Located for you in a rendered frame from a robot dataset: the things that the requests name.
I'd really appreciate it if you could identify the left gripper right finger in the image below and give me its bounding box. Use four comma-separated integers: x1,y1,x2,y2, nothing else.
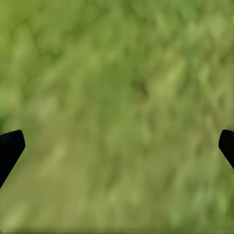
218,130,234,169

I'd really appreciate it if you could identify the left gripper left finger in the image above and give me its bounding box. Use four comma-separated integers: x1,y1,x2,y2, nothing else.
0,130,25,188

